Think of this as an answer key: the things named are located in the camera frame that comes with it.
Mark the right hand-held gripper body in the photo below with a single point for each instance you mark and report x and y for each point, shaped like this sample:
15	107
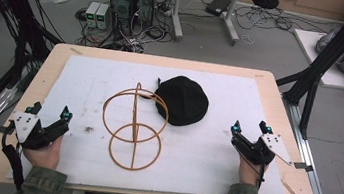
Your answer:
262	149

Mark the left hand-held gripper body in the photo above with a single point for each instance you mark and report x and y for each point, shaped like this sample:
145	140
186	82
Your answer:
26	126

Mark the black hat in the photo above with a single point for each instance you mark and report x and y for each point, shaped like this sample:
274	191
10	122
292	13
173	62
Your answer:
182	101

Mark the person's right hand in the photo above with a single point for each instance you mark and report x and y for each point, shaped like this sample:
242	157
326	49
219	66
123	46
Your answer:
247	172

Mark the person's left hand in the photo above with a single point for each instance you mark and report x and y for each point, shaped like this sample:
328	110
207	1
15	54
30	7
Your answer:
43	154

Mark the thin wooden stick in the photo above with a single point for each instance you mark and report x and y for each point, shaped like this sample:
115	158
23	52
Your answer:
292	192

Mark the white foam mat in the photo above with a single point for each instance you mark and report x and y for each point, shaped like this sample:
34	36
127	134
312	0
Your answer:
192	156

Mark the white floor board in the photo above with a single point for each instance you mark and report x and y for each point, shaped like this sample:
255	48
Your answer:
310	51

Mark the grey power supply unit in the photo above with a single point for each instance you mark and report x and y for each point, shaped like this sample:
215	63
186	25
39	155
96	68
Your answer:
102	16
91	14

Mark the white table leg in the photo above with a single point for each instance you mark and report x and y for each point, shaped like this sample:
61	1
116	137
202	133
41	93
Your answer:
177	13
231	17

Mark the black computer tower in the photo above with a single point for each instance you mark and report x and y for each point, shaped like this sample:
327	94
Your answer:
121	8
145	4

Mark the black flat box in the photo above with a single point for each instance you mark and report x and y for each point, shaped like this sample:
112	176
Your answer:
218	6

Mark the black round stool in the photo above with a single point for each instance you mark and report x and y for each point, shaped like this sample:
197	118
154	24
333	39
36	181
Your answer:
265	1

